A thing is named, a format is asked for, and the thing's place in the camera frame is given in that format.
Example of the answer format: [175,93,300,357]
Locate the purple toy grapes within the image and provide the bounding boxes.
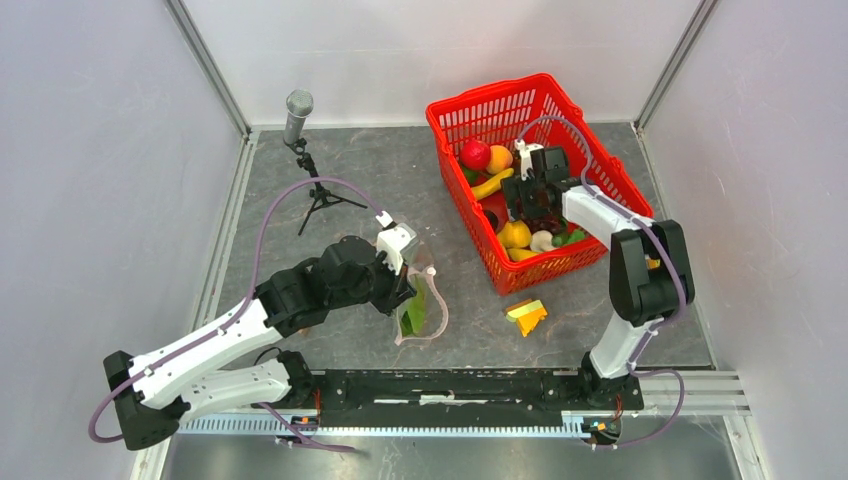
[510,194,566,234]

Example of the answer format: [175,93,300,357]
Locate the yellow toy cheese wedge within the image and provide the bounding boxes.
[505,299,548,337]

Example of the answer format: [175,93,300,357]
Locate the green toy bean pod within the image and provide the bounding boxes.
[399,275,429,337]

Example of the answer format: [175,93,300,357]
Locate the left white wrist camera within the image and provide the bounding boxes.
[375,210,420,276]

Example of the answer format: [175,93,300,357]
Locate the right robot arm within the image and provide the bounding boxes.
[501,141,694,408]

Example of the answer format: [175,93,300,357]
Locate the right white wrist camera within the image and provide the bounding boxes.
[514,139,544,180]

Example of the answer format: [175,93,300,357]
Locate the white toy garlic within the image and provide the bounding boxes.
[529,230,557,253]

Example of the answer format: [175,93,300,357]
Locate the red plastic shopping basket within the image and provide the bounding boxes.
[426,73,654,295]

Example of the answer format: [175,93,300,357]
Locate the yellow toy banana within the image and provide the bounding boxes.
[471,168,514,201]
[506,248,538,262]

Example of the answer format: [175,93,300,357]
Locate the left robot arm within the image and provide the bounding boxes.
[103,225,420,451]

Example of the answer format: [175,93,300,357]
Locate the clear zip top bag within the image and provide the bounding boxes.
[394,244,449,346]

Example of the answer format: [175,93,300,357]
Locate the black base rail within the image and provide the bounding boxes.
[272,368,644,428]

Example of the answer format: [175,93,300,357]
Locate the microphone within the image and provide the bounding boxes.
[283,89,366,236]

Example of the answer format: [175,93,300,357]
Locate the red toy apple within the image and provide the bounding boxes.
[458,139,491,172]

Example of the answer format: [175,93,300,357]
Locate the orange toy fruit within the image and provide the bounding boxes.
[485,145,514,175]

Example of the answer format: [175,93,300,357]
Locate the green toy pepper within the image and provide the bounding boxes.
[551,228,586,248]

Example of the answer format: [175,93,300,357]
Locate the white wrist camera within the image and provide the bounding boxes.
[514,139,544,180]
[375,210,420,276]

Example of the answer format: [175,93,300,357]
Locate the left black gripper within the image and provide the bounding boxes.
[330,248,417,316]

